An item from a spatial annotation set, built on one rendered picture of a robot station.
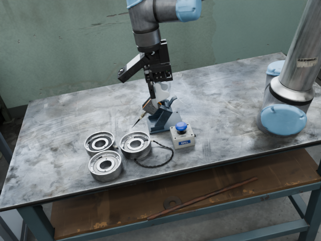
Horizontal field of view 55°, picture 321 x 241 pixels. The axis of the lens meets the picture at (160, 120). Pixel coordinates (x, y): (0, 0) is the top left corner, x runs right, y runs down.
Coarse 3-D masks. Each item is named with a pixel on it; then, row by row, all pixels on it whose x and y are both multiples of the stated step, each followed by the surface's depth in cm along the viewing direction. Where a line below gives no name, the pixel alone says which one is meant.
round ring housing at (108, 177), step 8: (104, 152) 101; (112, 152) 101; (96, 160) 100; (104, 160) 100; (112, 160) 99; (120, 160) 97; (112, 168) 97; (120, 168) 96; (96, 176) 94; (104, 176) 94; (112, 176) 95
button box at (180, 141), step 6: (174, 126) 106; (174, 132) 104; (180, 132) 103; (186, 132) 103; (192, 132) 103; (174, 138) 101; (180, 138) 101; (186, 138) 101; (192, 138) 102; (174, 144) 102; (180, 144) 102; (186, 144) 103; (192, 144) 103
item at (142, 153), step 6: (132, 132) 107; (138, 132) 107; (144, 132) 106; (126, 138) 107; (138, 138) 106; (120, 144) 103; (132, 144) 106; (138, 144) 107; (150, 144) 103; (132, 150) 102; (144, 150) 100; (126, 156) 102; (132, 156) 100; (138, 156) 101; (144, 156) 103
